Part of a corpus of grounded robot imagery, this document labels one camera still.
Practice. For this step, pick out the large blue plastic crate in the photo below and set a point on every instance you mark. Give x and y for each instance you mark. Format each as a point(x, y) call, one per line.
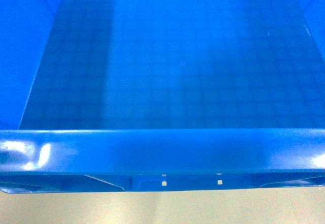
point(161, 95)

